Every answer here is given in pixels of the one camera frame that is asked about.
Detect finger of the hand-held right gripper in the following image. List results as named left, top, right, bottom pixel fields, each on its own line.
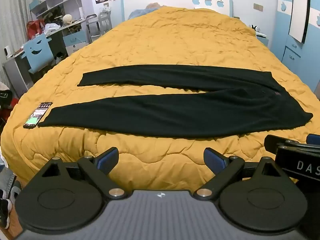
left=264, top=134, right=308, bottom=153
left=306, top=133, right=320, bottom=146

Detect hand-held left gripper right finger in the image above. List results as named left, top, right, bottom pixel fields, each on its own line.
left=194, top=147, right=279, bottom=200

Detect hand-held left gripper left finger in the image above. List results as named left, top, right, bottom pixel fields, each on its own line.
left=40, top=147, right=128, bottom=200

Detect black pants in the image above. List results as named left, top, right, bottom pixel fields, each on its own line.
left=37, top=64, right=314, bottom=138

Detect black smartphone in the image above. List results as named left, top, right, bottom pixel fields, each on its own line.
left=23, top=102, right=53, bottom=129

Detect blue and white wardrobe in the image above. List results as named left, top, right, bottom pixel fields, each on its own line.
left=275, top=0, right=320, bottom=97

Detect bedside nightstand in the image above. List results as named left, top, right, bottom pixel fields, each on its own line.
left=255, top=33, right=270, bottom=48

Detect black and white shoe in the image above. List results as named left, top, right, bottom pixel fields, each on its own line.
left=0, top=187, right=13, bottom=230

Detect blue drawer cabinet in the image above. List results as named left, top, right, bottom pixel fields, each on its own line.
left=62, top=31, right=87, bottom=55

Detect black bag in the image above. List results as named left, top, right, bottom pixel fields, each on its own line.
left=0, top=82, right=13, bottom=111

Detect yellow quilted blanket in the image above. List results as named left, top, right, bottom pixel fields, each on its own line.
left=0, top=6, right=320, bottom=191

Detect white cluttered desk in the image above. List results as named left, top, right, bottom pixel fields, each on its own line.
left=2, top=19, right=87, bottom=98

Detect blue smiley face chair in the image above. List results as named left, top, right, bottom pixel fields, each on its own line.
left=22, top=34, right=54, bottom=74

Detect grey metal cart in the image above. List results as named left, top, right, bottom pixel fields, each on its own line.
left=86, top=14, right=101, bottom=43

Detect white plastic bag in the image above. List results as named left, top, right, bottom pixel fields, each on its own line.
left=43, top=23, right=62, bottom=34

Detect red bag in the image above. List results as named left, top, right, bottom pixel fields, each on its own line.
left=26, top=20, right=46, bottom=40

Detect blue pillow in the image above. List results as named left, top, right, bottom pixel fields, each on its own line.
left=127, top=2, right=161, bottom=20

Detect white and blue headboard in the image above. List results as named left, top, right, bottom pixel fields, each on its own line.
left=121, top=0, right=233, bottom=22

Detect white panel with black frame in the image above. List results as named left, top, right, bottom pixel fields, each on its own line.
left=288, top=0, right=312, bottom=44

